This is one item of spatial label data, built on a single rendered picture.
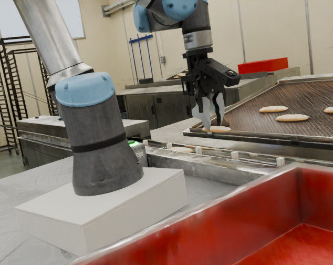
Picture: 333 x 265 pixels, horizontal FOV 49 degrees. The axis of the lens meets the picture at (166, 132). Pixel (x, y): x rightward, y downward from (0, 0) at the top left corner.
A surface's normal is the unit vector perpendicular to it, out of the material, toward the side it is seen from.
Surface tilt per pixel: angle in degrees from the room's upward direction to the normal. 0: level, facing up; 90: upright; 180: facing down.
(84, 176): 74
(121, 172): 70
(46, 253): 0
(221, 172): 90
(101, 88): 85
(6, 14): 90
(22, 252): 0
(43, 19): 89
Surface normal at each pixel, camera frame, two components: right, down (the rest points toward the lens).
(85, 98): 0.15, 0.10
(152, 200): 0.72, 0.01
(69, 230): -0.68, 0.23
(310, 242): -0.15, -0.97
